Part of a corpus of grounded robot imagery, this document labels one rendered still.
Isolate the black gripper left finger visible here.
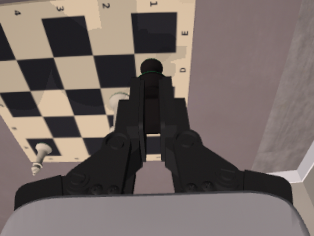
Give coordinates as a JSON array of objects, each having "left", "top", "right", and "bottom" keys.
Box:
[{"left": 14, "top": 77, "right": 147, "bottom": 211}]

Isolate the black and cream chessboard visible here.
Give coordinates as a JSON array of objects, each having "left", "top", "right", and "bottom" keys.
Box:
[{"left": 0, "top": 0, "right": 195, "bottom": 162}]

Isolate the white chess piece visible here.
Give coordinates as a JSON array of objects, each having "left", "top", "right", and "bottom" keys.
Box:
[
  {"left": 31, "top": 142, "right": 52, "bottom": 176},
  {"left": 109, "top": 92, "right": 129, "bottom": 133}
]

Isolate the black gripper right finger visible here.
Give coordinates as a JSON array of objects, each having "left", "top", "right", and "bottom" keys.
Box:
[{"left": 159, "top": 76, "right": 293, "bottom": 205}]

